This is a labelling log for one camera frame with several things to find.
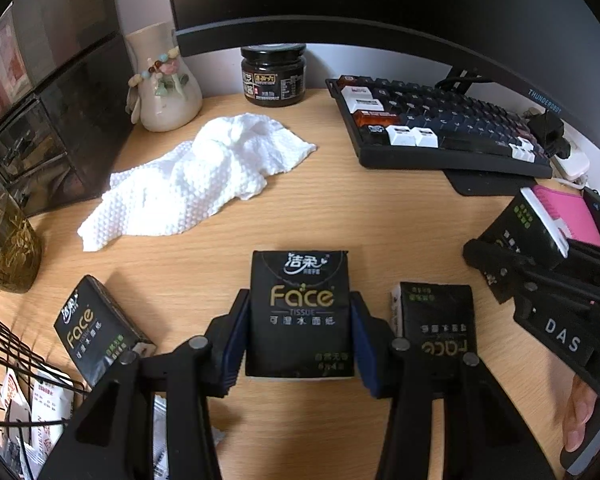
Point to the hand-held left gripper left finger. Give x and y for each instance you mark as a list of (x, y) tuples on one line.
[(235, 340)]

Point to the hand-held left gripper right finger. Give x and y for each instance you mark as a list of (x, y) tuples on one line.
[(365, 345)]

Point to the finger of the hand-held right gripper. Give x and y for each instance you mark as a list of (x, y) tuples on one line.
[(595, 257), (505, 260)]

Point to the black tissue packet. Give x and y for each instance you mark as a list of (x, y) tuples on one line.
[(87, 325), (525, 232), (437, 320), (300, 305)]

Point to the wooden desktop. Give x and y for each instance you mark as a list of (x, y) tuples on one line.
[(330, 210)]

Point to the person's right hand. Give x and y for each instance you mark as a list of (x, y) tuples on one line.
[(580, 415)]

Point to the pink mouse mat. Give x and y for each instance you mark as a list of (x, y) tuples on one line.
[(577, 217)]

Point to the black desk pad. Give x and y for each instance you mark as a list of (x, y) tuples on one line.
[(480, 184)]

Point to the white power strip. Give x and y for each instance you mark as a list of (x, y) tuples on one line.
[(572, 165)]

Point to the black power plug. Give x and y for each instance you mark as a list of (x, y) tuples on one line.
[(547, 130)]

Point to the black keyboard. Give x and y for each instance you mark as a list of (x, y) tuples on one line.
[(455, 125)]

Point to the white paper towel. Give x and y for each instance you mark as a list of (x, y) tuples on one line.
[(190, 185)]

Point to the glass cup of tea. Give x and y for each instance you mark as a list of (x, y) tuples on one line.
[(7, 250)]

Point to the white ceramic vase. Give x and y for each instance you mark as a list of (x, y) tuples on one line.
[(165, 105)]

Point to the dark glass jar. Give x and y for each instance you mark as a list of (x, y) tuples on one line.
[(274, 77)]

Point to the dark acrylic drawer cabinet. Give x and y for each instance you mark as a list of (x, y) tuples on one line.
[(55, 135)]

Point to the black computer monitor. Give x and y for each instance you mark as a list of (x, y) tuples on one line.
[(380, 0)]

